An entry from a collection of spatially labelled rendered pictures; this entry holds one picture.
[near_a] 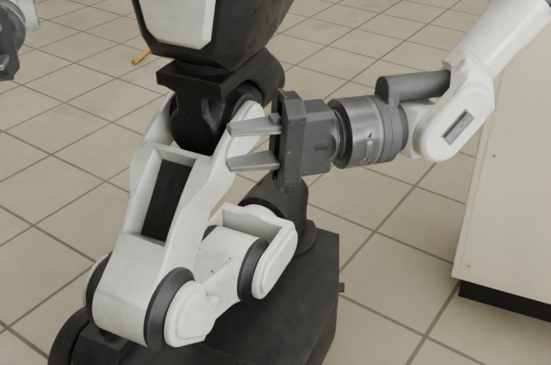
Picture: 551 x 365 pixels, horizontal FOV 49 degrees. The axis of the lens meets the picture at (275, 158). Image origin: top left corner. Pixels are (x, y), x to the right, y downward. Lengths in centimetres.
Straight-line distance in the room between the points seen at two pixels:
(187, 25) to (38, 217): 127
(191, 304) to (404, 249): 99
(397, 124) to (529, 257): 94
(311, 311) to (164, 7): 79
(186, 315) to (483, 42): 62
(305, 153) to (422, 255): 120
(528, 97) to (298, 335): 72
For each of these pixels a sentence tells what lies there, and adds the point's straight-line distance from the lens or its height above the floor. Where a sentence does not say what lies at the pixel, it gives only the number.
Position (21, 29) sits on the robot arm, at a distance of 112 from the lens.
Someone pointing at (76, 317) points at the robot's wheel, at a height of 20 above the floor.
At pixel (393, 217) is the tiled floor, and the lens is 202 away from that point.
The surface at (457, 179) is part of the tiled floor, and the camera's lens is 225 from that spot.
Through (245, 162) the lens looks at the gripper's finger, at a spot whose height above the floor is 83.
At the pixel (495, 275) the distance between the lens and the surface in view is 168.
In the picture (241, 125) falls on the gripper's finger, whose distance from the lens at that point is 70.
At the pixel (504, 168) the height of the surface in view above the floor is 45.
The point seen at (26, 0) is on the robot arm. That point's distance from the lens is 121.
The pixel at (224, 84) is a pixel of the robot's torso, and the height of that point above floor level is 79.
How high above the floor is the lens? 123
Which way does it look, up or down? 33 degrees down
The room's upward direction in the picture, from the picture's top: straight up
